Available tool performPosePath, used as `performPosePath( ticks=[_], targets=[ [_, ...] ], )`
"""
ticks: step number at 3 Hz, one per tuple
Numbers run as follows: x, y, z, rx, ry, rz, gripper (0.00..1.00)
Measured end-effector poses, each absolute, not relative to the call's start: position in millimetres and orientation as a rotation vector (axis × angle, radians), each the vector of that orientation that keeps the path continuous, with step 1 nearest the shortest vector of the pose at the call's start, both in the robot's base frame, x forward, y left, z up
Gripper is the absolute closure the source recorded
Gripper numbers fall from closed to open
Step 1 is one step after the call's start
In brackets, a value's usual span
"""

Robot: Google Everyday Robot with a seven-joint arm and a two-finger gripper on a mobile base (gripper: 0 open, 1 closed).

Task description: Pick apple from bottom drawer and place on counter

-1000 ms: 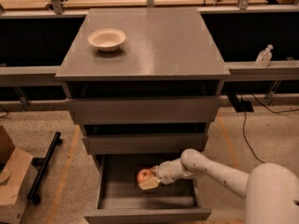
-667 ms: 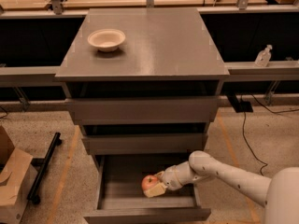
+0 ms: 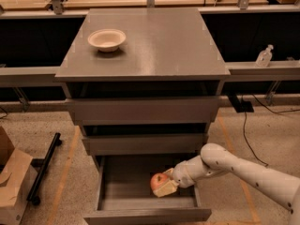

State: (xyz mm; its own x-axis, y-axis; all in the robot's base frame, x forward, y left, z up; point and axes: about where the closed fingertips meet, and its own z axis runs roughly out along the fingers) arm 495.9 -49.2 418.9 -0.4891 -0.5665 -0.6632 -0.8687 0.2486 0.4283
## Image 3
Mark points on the clear sanitizer pump bottle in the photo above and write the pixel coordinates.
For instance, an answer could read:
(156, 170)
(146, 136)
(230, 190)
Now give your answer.
(265, 57)

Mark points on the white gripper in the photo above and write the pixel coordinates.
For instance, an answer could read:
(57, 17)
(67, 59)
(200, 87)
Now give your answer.
(182, 174)

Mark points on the grey top drawer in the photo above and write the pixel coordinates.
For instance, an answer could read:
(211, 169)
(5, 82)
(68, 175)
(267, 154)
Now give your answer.
(141, 111)

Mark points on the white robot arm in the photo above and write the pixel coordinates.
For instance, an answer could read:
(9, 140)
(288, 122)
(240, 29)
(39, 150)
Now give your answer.
(214, 160)

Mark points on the grey drawer cabinet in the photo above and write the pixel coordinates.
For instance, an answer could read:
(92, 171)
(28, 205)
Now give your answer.
(143, 81)

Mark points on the black metal bar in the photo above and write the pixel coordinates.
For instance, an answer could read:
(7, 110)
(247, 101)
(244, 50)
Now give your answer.
(41, 164)

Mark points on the grey middle drawer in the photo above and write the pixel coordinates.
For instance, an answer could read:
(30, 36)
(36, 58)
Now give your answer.
(144, 144)

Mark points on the red apple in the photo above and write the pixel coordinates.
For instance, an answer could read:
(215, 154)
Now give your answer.
(158, 180)

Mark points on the white paper bowl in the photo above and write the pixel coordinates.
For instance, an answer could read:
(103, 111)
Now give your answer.
(107, 40)

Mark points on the grey metal rail frame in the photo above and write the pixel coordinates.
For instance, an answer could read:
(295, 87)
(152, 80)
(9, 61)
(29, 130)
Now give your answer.
(31, 74)

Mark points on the brown cardboard box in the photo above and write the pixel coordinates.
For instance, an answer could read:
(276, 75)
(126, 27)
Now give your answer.
(16, 179)

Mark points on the black floor power box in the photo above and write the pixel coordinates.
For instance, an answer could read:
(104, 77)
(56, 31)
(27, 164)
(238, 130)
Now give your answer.
(240, 105)

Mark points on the grey open bottom drawer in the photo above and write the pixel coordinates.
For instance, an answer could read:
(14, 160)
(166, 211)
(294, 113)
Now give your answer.
(124, 196)

